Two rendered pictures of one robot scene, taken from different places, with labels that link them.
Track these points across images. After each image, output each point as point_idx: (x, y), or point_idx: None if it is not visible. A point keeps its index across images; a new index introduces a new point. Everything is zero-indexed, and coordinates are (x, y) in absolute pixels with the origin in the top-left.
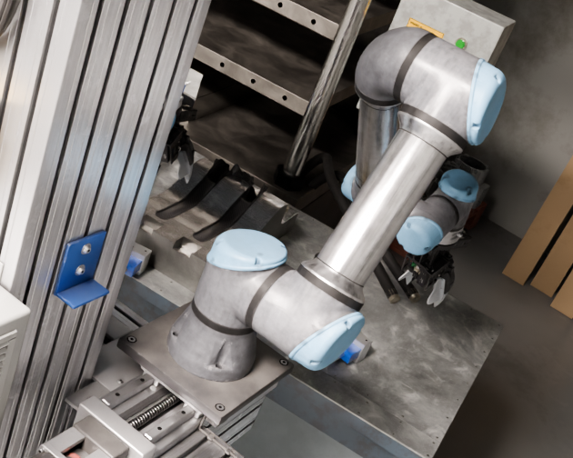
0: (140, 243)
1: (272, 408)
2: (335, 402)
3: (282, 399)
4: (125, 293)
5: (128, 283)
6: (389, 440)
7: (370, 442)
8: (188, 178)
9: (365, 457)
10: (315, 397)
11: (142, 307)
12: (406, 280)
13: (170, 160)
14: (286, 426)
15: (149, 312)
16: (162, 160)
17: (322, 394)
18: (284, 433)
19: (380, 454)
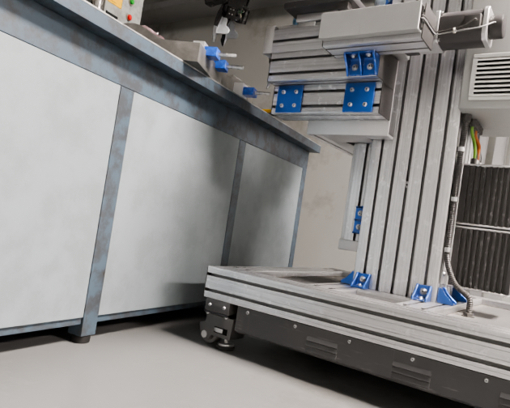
0: (228, 87)
1: (277, 161)
2: (303, 135)
3: (280, 153)
4: (229, 124)
5: (247, 107)
6: (314, 143)
7: (299, 155)
8: (225, 42)
9: (299, 165)
10: (299, 137)
11: (235, 129)
12: (267, 87)
13: (246, 22)
14: (281, 167)
15: (239, 130)
16: (243, 22)
17: (301, 133)
18: (280, 172)
19: (302, 159)
